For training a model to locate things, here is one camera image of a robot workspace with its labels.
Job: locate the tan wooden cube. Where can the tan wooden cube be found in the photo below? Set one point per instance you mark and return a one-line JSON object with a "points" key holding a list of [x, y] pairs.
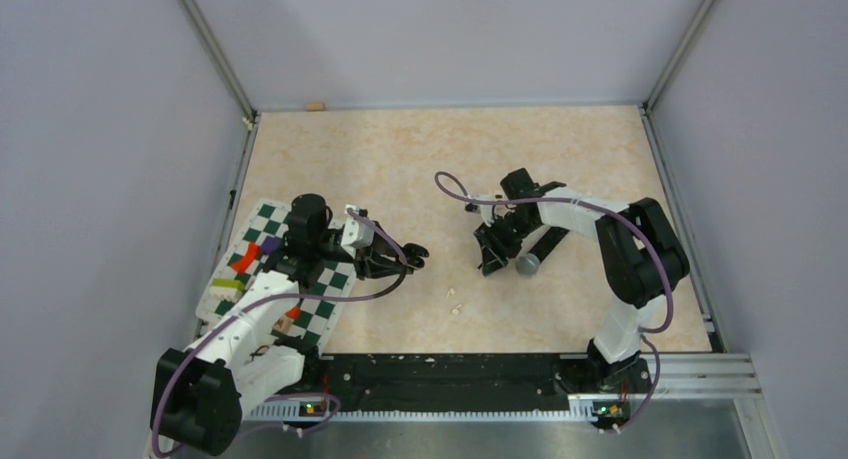
{"points": [[284, 324]]}

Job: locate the green white chessboard mat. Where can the green white chessboard mat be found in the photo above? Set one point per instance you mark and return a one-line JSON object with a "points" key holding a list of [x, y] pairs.
{"points": [[318, 317]]}

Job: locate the purple wooden block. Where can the purple wooden block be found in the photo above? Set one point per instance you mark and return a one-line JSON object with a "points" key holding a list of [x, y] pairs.
{"points": [[269, 245]]}

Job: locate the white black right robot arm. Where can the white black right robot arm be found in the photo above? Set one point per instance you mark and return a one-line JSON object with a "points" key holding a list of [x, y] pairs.
{"points": [[642, 257]]}

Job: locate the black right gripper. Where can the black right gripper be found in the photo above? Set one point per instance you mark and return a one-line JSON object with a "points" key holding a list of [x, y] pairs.
{"points": [[496, 252]]}

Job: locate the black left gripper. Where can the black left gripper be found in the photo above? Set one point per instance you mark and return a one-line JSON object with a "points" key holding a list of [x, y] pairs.
{"points": [[377, 262]]}

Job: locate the wooden block in corner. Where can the wooden block in corner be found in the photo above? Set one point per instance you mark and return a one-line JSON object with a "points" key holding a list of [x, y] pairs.
{"points": [[315, 107]]}

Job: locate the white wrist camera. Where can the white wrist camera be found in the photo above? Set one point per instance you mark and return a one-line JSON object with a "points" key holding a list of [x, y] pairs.
{"points": [[356, 233], [476, 202]]}

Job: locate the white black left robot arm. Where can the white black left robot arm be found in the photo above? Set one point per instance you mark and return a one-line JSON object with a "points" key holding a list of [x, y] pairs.
{"points": [[252, 323]]}

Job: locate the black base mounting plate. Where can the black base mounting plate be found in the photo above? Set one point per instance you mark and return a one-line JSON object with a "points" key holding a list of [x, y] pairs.
{"points": [[467, 382]]}

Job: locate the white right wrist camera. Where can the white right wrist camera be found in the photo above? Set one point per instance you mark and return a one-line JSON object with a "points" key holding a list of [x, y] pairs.
{"points": [[476, 202]]}

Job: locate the red arch block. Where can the red arch block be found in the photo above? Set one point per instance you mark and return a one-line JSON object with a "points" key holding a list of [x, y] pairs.
{"points": [[244, 262]]}

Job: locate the aluminium front rail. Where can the aluminium front rail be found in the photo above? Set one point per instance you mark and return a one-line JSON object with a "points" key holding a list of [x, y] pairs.
{"points": [[693, 380]]}

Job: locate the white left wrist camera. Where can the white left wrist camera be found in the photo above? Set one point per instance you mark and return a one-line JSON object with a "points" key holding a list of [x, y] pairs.
{"points": [[356, 233]]}

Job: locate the green wooden block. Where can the green wooden block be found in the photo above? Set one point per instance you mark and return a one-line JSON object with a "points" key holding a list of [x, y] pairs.
{"points": [[223, 283]]}

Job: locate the red block at edge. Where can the red block at edge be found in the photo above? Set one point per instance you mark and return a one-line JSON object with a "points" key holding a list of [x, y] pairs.
{"points": [[293, 313]]}

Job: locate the black earbud charging case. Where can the black earbud charging case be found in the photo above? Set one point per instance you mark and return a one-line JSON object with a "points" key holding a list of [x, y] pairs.
{"points": [[415, 255]]}

